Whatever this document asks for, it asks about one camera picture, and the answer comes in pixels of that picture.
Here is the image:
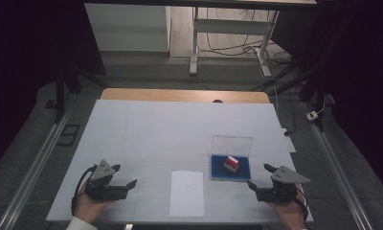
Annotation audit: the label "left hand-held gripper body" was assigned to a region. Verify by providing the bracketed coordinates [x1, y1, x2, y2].
[84, 159, 130, 202]

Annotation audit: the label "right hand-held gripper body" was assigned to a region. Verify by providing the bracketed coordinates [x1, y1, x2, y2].
[256, 165, 311, 204]

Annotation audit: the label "red stamp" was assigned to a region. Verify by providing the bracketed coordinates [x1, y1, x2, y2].
[223, 155, 240, 173]

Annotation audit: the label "blue ink pad box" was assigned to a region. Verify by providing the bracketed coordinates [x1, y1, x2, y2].
[210, 134, 254, 182]

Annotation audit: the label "white paper sheet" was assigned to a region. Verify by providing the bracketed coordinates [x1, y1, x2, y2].
[169, 170, 206, 219]

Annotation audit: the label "person's right hand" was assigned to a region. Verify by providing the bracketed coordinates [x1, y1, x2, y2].
[267, 183, 309, 230]

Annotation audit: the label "person's left hand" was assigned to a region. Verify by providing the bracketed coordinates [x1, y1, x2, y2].
[73, 183, 116, 224]

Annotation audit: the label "white table cover board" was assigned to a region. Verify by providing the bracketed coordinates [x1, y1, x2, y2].
[45, 99, 314, 224]

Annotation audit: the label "small white adapter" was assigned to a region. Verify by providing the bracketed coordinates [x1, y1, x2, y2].
[305, 110, 320, 122]

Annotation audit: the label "black metal stand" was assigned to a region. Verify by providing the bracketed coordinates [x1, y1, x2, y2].
[53, 63, 108, 125]
[250, 60, 328, 132]

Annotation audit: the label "dark curtain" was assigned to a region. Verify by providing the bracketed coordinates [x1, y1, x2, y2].
[0, 0, 106, 173]
[271, 0, 383, 199]

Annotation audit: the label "white cabinet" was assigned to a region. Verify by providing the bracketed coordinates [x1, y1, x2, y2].
[84, 3, 171, 53]

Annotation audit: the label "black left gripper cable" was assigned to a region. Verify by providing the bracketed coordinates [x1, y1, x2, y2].
[70, 164, 99, 217]

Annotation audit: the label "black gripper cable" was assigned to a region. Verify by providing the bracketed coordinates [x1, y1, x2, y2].
[295, 187, 309, 223]
[70, 164, 99, 217]

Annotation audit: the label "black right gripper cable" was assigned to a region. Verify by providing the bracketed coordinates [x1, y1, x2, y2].
[295, 187, 309, 223]

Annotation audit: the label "black floor frame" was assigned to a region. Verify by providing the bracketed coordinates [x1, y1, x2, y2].
[56, 124, 81, 148]

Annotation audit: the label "aluminium rail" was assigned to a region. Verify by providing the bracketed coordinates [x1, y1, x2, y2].
[0, 109, 73, 230]
[302, 102, 374, 230]

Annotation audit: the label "black floor cables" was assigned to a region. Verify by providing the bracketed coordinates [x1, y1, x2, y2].
[197, 8, 293, 66]

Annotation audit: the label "white desk frame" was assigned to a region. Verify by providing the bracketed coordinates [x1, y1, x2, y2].
[189, 6, 281, 78]

